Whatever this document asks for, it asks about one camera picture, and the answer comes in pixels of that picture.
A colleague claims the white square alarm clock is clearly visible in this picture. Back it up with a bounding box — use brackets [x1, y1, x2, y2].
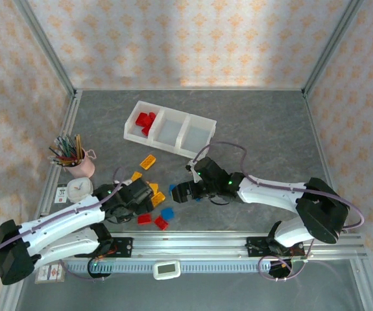
[66, 177, 95, 204]

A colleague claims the pink cup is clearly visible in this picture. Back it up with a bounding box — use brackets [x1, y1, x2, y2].
[65, 149, 96, 178]

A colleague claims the white card with red print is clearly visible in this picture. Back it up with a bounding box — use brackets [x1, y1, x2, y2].
[54, 184, 69, 204]

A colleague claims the white digital timer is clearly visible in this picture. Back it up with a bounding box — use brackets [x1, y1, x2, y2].
[152, 260, 182, 281]

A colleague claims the bunch of colored pencils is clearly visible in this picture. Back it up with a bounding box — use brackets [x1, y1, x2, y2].
[49, 134, 85, 168]

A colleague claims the red and white card box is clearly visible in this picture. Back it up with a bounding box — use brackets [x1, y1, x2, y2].
[35, 264, 67, 284]

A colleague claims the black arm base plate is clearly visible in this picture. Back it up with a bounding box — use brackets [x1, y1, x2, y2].
[88, 237, 134, 259]
[246, 236, 306, 259]

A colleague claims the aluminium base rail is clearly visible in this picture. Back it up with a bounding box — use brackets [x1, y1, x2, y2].
[12, 231, 367, 262]

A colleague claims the grey slotted cable duct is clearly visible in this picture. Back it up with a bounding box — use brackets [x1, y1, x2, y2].
[62, 260, 291, 275]

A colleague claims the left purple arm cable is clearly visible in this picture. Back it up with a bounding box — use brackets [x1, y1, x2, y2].
[0, 166, 126, 288]

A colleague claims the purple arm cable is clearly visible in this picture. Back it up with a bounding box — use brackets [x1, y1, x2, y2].
[191, 141, 365, 282]
[0, 166, 126, 288]

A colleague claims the aluminium frame back bar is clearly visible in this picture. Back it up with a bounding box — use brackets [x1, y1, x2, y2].
[74, 86, 306, 92]

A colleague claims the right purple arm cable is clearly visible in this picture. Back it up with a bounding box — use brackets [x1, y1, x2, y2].
[191, 141, 365, 282]

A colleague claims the aluminium frame side rail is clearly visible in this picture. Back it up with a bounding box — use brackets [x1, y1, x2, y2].
[30, 90, 83, 235]
[302, 91, 349, 233]

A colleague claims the aluminium frame leg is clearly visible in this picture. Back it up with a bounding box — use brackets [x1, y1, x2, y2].
[0, 278, 28, 311]
[350, 259, 373, 311]

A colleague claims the aluminium frame post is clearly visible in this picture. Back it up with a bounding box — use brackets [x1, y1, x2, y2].
[302, 0, 366, 97]
[12, 0, 78, 98]

